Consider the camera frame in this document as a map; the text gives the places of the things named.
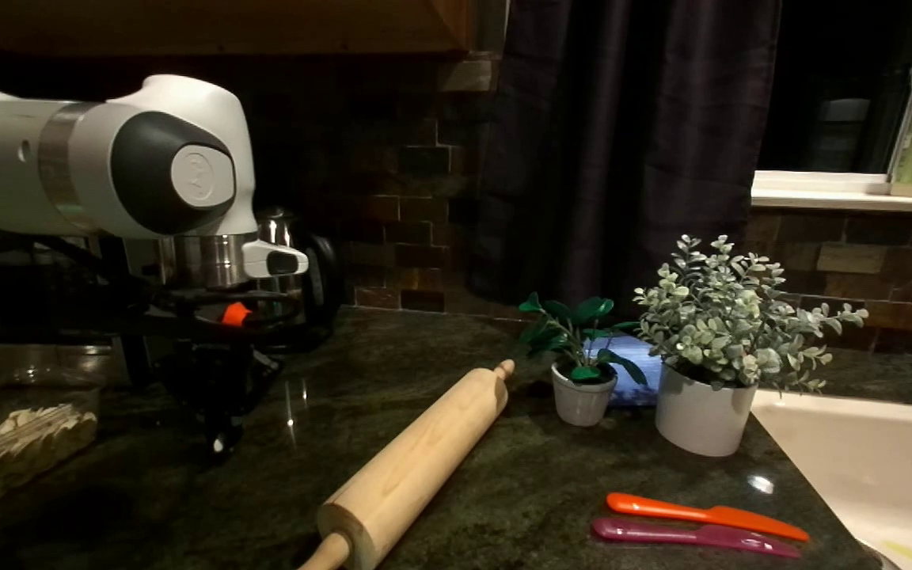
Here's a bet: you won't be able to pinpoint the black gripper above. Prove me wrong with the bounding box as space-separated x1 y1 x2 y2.
155 290 313 432

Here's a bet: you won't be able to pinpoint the wooden rolling pin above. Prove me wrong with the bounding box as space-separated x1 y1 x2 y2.
301 359 517 570

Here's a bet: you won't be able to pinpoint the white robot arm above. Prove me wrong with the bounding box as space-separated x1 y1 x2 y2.
0 72 311 444

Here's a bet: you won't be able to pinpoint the stainless steel electric kettle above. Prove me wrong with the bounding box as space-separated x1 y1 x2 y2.
261 207 343 350

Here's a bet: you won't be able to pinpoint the stainless steel microwave oven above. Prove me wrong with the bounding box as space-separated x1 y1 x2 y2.
0 234 166 371

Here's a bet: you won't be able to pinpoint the pale food pieces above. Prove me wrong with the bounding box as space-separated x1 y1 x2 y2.
0 404 98 479

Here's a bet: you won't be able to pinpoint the small green potted plant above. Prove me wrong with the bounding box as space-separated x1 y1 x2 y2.
517 290 638 428

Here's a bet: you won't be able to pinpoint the purple plastic knife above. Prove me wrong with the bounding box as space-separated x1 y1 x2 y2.
593 517 798 557

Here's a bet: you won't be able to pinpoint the dark curtain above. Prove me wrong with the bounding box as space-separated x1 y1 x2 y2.
468 0 782 309

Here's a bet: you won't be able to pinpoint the orange plastic knife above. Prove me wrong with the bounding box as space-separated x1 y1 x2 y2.
604 491 812 542

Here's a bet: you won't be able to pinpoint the large pale potted plant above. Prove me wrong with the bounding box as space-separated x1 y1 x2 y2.
632 234 869 458

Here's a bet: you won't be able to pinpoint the white window sill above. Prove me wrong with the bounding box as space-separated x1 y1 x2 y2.
752 171 912 211

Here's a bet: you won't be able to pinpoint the white sink basin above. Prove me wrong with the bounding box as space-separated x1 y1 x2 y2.
753 393 912 570

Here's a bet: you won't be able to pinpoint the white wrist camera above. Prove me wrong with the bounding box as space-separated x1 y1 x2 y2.
240 239 311 277

